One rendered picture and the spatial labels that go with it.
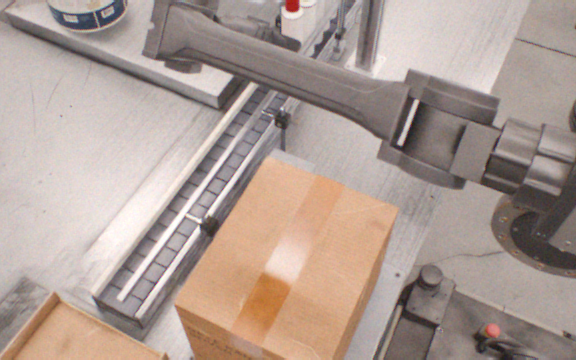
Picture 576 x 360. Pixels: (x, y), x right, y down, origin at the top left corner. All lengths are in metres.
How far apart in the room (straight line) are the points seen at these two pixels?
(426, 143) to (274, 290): 0.37
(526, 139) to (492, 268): 1.68
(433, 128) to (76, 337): 0.83
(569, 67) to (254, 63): 2.47
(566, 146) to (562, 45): 2.56
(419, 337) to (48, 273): 1.06
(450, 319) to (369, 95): 1.31
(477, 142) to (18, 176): 1.10
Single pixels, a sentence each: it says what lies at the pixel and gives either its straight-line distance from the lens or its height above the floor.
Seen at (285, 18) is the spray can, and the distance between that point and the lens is 1.37.
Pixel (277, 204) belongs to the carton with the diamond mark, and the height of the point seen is 1.12.
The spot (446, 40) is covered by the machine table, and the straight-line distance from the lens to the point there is 1.68.
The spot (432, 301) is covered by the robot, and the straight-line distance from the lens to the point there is 1.82.
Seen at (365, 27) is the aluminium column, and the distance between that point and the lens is 1.47.
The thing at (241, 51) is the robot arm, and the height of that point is 1.45.
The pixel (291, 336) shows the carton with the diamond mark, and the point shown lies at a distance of 0.84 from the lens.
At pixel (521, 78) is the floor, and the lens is 2.90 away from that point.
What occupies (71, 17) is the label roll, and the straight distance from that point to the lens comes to 1.64.
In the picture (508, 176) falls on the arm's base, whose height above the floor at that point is 1.46.
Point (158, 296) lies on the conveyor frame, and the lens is 1.17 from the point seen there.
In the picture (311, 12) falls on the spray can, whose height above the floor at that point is 1.02.
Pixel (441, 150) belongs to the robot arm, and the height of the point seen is 1.45.
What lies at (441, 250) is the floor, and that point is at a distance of 2.24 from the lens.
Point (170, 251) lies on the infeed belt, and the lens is 1.19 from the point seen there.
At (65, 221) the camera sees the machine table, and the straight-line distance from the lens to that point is 1.34.
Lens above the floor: 1.91
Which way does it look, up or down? 55 degrees down
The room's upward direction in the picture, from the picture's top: straight up
